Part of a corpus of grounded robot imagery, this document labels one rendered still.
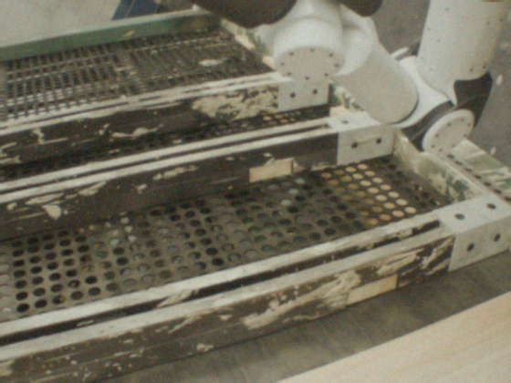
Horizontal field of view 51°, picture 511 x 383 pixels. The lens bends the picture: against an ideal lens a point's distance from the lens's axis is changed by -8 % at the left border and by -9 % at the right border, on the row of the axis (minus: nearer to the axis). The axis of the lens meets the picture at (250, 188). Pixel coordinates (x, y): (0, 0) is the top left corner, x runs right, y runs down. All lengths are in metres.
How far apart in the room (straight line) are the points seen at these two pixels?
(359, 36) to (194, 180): 0.44
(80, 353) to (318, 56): 0.40
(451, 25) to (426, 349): 0.38
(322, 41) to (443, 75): 0.23
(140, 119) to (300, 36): 0.71
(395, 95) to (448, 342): 0.30
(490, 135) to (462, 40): 1.48
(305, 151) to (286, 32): 0.52
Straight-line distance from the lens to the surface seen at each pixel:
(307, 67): 0.52
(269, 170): 1.00
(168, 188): 0.94
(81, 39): 1.85
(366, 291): 0.76
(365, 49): 0.60
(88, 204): 0.93
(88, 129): 1.15
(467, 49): 0.66
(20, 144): 1.15
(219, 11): 0.49
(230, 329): 0.68
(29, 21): 5.59
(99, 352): 0.65
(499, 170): 1.03
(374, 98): 0.64
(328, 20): 0.51
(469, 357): 0.71
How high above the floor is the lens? 1.68
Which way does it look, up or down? 34 degrees down
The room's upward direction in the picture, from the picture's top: 66 degrees counter-clockwise
